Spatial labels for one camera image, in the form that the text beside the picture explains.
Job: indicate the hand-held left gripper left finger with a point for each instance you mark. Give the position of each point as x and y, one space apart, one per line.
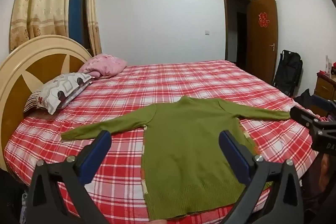
103 141

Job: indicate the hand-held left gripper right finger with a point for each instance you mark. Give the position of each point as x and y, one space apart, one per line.
228 142

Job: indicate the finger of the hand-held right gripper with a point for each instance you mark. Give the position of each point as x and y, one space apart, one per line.
304 117
325 102

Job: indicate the green knit sweater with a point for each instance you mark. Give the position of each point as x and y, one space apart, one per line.
189 145

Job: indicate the person's right forearm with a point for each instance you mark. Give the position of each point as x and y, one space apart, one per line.
320 182

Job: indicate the wooden cabinet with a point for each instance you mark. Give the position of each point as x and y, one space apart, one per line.
324 86

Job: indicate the dark cloth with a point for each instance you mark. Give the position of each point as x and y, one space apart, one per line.
304 98

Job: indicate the black folded bag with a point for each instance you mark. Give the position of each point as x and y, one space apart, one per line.
288 71

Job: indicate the grey patterned pillow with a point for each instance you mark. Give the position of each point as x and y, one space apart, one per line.
60 90

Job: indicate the brown wooden door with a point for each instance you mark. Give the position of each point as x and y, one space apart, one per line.
262 56

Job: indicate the pink pillow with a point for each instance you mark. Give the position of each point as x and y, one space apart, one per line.
105 65

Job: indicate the bed with red plaid sheet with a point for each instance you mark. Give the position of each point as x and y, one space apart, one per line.
168 82

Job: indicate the red paper door decoration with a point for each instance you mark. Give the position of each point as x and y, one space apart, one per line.
263 19

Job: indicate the cream and brown headboard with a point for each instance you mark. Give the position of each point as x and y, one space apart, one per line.
15 74

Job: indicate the narrow beige floral curtain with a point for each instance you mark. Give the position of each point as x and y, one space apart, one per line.
93 8

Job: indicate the window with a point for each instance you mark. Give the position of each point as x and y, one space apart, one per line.
77 8

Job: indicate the dark wooden door frame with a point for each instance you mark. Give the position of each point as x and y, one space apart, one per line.
224 29

